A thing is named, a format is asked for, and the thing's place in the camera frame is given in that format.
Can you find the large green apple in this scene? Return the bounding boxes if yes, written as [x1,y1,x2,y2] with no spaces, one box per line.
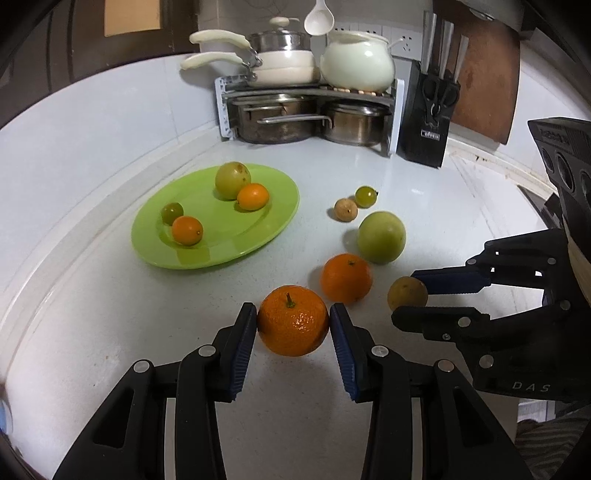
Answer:
[358,211,406,265]

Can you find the small green grape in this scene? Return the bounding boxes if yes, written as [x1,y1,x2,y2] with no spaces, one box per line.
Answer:
[355,186,379,209]

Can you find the small brown longan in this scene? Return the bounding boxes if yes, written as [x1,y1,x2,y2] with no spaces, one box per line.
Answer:
[334,198,358,222]

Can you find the large orange tangerine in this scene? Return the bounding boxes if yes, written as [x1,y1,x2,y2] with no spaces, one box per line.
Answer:
[257,285,329,357]

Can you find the small green lime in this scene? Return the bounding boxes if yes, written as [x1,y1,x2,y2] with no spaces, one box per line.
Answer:
[160,202,184,226]

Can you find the yellow-green apple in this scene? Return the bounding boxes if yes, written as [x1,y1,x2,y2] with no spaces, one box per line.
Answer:
[214,162,252,200]

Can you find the brown wooden cutting board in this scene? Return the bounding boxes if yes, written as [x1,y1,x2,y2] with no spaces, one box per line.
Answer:
[433,1,520,144]

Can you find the black knife block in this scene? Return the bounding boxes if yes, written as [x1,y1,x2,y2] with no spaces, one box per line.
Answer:
[397,61,461,168]

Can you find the small orange kumquat left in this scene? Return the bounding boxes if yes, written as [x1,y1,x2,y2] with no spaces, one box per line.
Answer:
[171,215,204,246]

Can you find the small orange kumquat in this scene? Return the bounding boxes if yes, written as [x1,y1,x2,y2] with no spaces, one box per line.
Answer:
[171,215,204,246]
[236,183,270,211]

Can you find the steel pot under rack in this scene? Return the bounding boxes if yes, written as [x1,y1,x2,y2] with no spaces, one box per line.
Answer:
[322,101,390,147]

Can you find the small orange kumquat right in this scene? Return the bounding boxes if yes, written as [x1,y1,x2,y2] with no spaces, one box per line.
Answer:
[236,183,270,211]

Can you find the green plastic plate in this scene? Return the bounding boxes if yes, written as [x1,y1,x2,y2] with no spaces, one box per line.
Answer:
[131,164,300,270]

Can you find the white ceramic pot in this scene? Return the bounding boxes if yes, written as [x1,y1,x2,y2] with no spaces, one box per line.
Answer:
[320,30,403,93]

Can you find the steel pan under rack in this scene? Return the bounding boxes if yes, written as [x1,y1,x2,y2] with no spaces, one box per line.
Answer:
[229,93,329,144]

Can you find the white hanging ladle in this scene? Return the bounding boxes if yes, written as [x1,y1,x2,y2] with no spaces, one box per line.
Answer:
[304,0,335,36]

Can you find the white metal pot rack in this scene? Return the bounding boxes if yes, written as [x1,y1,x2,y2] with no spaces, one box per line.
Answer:
[214,74,406,156]

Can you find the steel pot with lid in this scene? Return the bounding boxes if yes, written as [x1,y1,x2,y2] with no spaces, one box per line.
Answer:
[247,16,311,53]

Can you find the steel knife handle right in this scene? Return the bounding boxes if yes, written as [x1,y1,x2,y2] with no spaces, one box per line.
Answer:
[453,35,469,83]

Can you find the steel knife handle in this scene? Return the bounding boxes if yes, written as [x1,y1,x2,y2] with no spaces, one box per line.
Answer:
[453,35,469,83]
[439,20,455,80]
[420,11,437,75]

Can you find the steel knife handle middle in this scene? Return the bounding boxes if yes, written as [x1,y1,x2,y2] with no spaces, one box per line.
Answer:
[439,20,455,80]

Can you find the white wall power sockets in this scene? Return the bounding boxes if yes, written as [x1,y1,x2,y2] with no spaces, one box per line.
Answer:
[335,21,423,60]

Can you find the steel knife handle left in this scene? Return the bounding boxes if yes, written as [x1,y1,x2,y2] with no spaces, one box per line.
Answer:
[420,11,437,75]

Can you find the cream saucepan upper handle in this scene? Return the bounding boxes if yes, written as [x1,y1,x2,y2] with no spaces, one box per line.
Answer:
[188,28,317,70]

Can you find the cream saucepan handle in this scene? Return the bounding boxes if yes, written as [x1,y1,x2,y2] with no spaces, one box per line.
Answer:
[188,28,317,70]
[179,51,322,89]

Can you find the cream saucepan lower handle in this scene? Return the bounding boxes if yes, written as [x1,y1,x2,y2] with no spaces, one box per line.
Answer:
[179,51,322,89]

